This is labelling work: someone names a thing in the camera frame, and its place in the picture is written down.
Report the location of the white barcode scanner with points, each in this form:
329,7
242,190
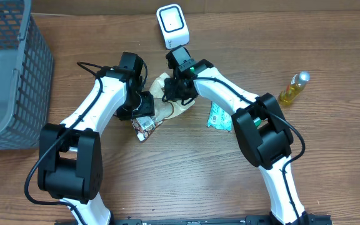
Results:
173,25

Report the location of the brown Pantree snack bag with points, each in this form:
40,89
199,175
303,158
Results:
145,126

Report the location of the yellow drink bottle silver cap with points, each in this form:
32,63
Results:
297,85

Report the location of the dark grey plastic basket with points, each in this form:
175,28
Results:
26,73

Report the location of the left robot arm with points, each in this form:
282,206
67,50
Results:
70,165

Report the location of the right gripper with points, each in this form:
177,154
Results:
174,95

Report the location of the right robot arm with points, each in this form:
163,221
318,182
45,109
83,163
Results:
263,135

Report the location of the green lid white jar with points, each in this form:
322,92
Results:
257,122

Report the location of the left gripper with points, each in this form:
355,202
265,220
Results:
143,110

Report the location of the teal snack packet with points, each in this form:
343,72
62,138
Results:
219,118

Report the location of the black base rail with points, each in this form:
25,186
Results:
309,219

